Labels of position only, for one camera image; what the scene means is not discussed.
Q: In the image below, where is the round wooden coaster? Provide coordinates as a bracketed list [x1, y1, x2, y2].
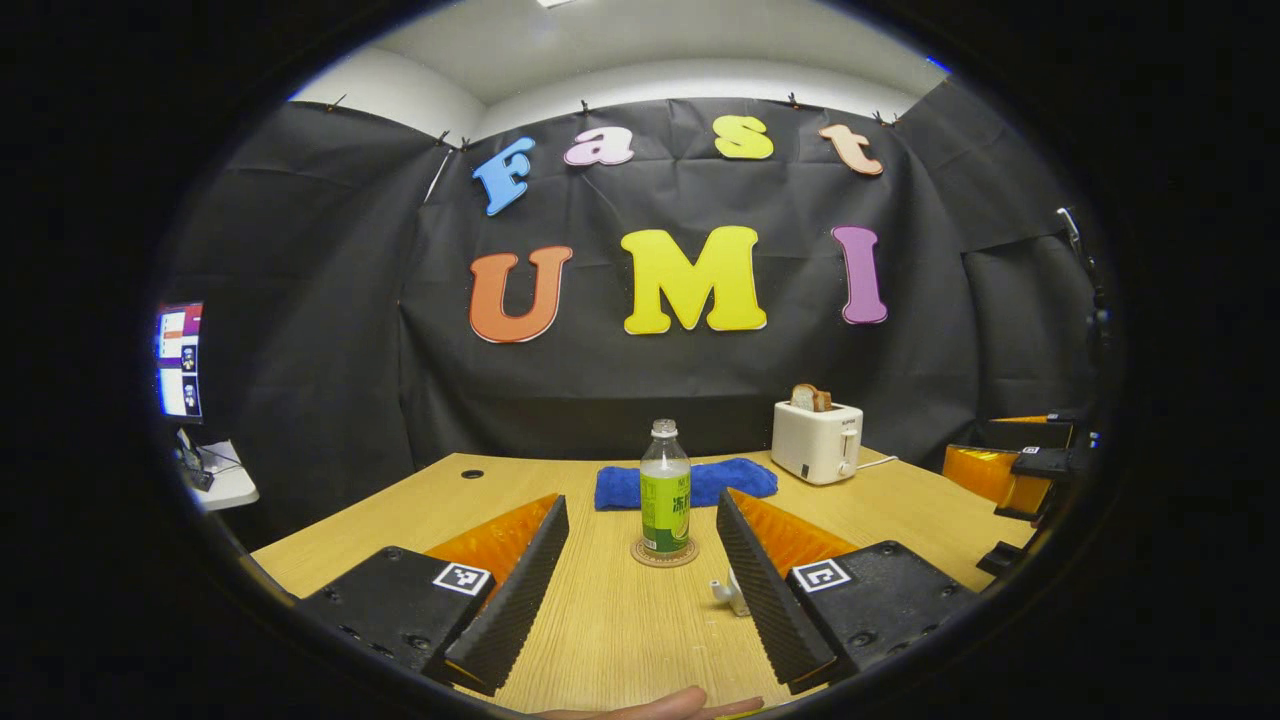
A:
[630, 537, 700, 569]

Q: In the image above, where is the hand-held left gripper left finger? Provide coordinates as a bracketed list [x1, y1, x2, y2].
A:
[295, 494, 571, 698]

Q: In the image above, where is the computer monitor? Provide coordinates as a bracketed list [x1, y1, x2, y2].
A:
[155, 302, 205, 421]

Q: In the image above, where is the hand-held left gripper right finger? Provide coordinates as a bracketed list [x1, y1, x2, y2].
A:
[715, 488, 986, 696]

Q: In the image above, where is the blue folded towel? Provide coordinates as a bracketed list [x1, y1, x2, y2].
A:
[594, 458, 779, 512]

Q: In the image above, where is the green label water bottle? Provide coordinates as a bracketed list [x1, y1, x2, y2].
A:
[639, 419, 693, 559]

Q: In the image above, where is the white side table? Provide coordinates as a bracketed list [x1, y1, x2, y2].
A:
[178, 430, 261, 513]

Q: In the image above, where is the white teacup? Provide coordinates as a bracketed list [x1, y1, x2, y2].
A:
[708, 568, 751, 618]

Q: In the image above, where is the white toaster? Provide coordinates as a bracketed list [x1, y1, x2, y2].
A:
[771, 400, 864, 486]

